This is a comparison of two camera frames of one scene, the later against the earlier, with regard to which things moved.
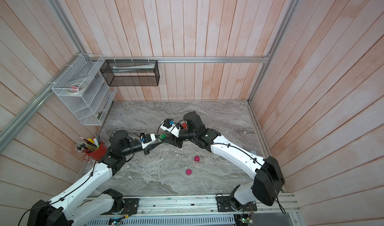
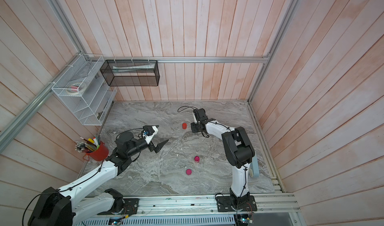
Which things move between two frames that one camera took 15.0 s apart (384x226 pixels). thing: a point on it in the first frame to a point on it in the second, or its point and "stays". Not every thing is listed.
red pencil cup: (97, 154) stays
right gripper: (175, 140) to (193, 127)
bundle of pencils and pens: (88, 145) stays
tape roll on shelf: (75, 88) stays
